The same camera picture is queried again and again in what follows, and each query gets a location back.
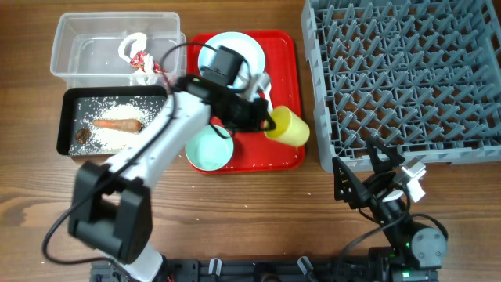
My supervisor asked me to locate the green bowl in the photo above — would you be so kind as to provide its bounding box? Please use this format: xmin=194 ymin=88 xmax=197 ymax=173
xmin=185 ymin=125 xmax=234 ymax=172

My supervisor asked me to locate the brown food scrap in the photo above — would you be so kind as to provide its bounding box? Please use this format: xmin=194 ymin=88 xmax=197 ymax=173
xmin=75 ymin=128 xmax=92 ymax=145

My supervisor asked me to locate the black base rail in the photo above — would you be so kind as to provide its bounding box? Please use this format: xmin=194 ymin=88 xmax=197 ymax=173
xmin=88 ymin=256 xmax=438 ymax=282

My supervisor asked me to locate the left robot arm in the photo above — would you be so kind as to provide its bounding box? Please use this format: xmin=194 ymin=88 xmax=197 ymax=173
xmin=61 ymin=46 xmax=275 ymax=281

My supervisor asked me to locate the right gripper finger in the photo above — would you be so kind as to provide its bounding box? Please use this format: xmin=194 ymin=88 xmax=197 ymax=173
xmin=332 ymin=157 xmax=366 ymax=202
xmin=366 ymin=137 xmax=405 ymax=174

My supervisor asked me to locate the red serving tray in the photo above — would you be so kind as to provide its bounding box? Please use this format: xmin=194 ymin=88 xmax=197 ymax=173
xmin=212 ymin=31 xmax=305 ymax=175

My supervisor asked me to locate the white plastic spoon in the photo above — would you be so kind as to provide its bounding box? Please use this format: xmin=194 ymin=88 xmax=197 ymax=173
xmin=262 ymin=83 xmax=273 ymax=113

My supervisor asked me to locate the spilled white rice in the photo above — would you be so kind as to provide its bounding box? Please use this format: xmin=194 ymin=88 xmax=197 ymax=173
xmin=68 ymin=96 xmax=165 ymax=156

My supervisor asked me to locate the light blue plate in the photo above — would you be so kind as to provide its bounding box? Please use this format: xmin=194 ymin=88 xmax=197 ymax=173
xmin=198 ymin=32 xmax=266 ymax=89

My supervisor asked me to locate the black plastic tray bin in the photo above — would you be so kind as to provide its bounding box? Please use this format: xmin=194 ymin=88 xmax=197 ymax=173
xmin=56 ymin=86 xmax=167 ymax=157

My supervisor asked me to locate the grey dishwasher rack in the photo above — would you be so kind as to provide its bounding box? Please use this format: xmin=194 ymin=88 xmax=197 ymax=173
xmin=301 ymin=1 xmax=500 ymax=172

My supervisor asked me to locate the brown carrot stick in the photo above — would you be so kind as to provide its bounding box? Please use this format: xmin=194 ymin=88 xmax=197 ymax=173
xmin=92 ymin=119 xmax=142 ymax=132

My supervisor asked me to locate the clear plastic bin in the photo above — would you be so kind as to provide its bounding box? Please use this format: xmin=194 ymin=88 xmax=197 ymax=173
xmin=50 ymin=12 xmax=186 ymax=89

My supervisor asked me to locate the yellow cup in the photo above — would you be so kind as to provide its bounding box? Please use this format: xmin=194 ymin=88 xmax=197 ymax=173
xmin=265 ymin=106 xmax=310 ymax=147

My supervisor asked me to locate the red snack wrapper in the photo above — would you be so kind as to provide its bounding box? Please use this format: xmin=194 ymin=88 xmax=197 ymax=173
xmin=129 ymin=51 xmax=167 ymax=85

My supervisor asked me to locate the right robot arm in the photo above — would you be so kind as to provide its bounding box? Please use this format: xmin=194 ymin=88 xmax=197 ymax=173
xmin=331 ymin=138 xmax=449 ymax=281

